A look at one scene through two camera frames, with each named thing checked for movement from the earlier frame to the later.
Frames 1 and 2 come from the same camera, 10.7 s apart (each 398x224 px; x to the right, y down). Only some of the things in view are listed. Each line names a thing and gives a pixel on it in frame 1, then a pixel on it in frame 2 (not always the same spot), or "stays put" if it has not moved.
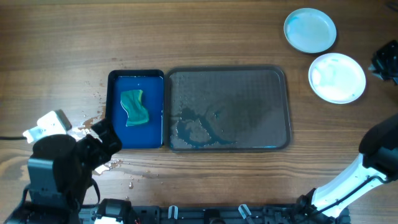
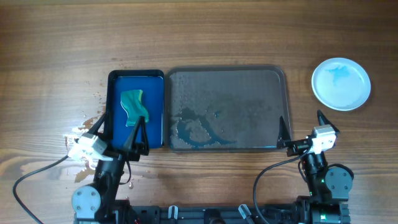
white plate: x=310 y=30 → x=341 y=84
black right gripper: x=380 y=66 → x=285 y=141
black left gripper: x=102 y=154 → x=135 y=149
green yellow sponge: x=130 y=101 stays put
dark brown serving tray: x=227 y=108 stays put
